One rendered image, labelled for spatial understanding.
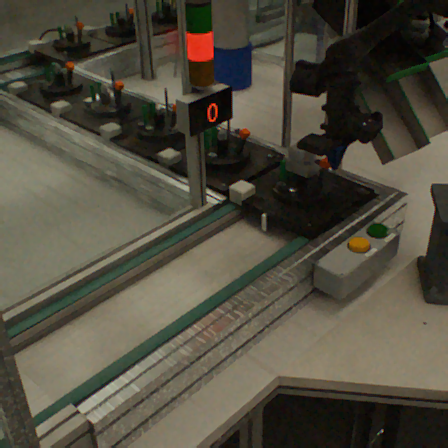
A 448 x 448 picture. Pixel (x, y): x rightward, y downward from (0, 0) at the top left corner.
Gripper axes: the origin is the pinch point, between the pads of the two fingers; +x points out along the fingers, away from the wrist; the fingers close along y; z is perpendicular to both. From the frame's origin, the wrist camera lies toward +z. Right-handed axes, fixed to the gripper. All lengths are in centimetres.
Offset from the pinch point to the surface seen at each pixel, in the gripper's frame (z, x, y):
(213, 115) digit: -17.5, -10.3, -18.9
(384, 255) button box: 16.5, 16.3, -3.8
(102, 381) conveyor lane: 3, 15, -66
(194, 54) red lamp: -19.2, -23.1, -21.6
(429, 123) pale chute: -1.1, 7.8, 43.0
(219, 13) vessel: -87, -4, 53
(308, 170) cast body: -5.4, 4.8, -2.1
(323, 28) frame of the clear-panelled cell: -67, 5, 85
